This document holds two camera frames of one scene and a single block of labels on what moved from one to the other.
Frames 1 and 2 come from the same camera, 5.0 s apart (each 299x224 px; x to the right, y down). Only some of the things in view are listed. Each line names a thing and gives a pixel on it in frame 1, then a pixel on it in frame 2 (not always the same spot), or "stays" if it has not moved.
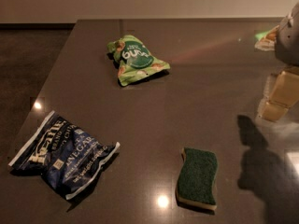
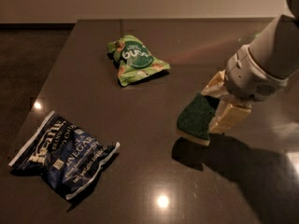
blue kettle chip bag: [68, 157] stays
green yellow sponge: [196, 184] to [196, 116]
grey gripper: [289, 41] to [248, 78]
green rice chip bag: [134, 60] stays
